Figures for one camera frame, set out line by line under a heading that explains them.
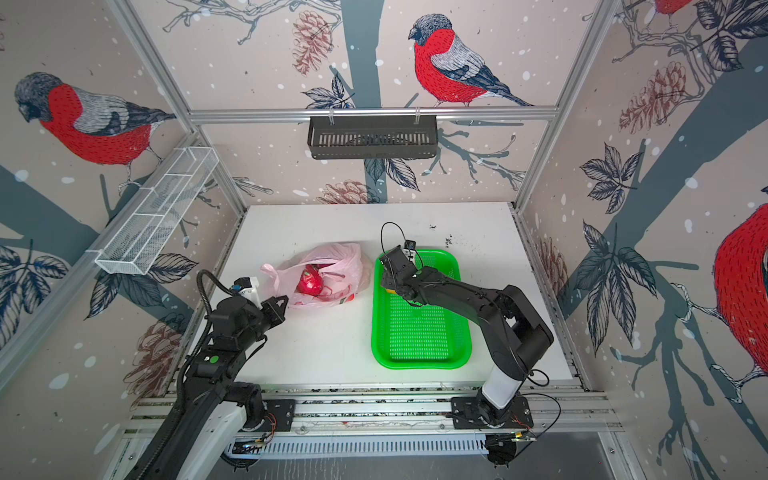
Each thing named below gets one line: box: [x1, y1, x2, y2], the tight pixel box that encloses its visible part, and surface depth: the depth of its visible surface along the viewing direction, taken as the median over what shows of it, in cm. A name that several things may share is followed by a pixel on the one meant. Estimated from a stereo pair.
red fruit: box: [297, 264, 323, 297], surface depth 92 cm
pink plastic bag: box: [261, 242, 373, 309], surface depth 87 cm
